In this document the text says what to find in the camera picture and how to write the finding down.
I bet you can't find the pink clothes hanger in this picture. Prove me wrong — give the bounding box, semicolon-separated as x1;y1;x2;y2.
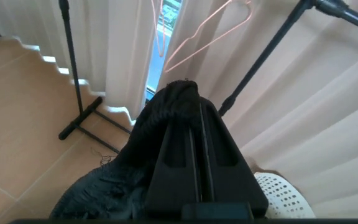
163;0;255;74
150;0;168;58

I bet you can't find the black garment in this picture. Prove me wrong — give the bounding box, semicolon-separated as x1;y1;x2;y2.
48;78;202;220

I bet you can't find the window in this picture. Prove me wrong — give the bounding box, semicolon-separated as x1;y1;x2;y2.
144;0;183;102

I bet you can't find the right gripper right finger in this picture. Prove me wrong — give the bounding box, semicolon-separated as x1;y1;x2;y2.
198;96;270;219

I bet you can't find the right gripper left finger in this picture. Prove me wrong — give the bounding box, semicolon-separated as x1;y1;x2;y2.
144;119;202;219

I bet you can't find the white laundry basket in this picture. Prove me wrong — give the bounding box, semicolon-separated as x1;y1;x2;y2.
252;171;317;220

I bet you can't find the black clothes rack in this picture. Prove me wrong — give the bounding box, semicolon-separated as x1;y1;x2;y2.
57;0;358;155

